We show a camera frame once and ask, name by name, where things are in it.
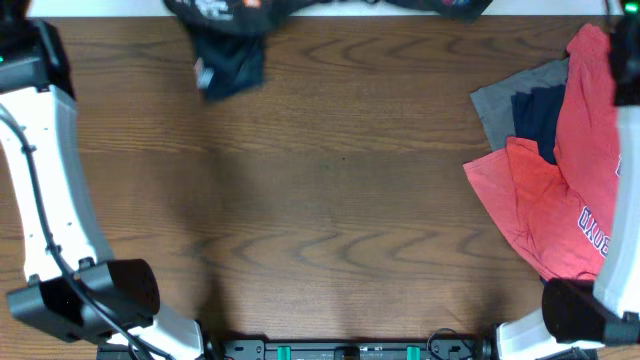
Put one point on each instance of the black orange-patterned jersey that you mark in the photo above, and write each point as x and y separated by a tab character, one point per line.
228	38

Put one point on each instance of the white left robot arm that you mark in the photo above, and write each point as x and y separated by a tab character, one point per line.
76	289

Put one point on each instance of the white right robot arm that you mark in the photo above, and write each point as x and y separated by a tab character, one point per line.
577	315

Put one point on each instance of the grey t-shirt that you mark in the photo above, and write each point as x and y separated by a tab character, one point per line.
493	102

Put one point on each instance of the navy blue t-shirt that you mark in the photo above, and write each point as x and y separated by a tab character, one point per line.
535	116

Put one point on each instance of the red printed t-shirt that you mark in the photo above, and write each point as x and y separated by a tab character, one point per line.
559	217

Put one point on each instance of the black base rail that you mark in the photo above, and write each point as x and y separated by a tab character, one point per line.
444	344

